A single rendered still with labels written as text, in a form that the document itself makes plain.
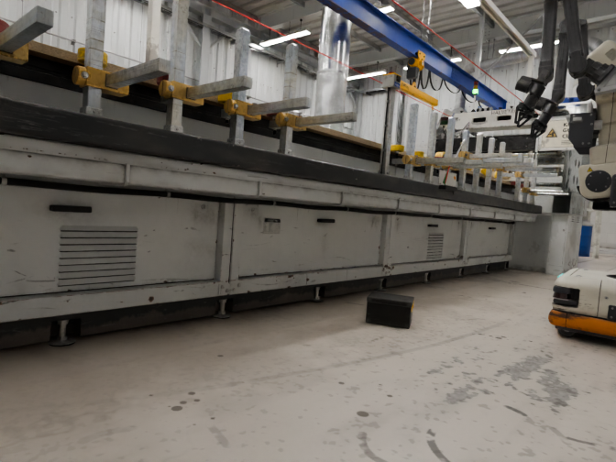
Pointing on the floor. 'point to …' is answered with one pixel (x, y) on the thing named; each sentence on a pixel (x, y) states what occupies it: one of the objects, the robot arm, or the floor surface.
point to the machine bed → (203, 233)
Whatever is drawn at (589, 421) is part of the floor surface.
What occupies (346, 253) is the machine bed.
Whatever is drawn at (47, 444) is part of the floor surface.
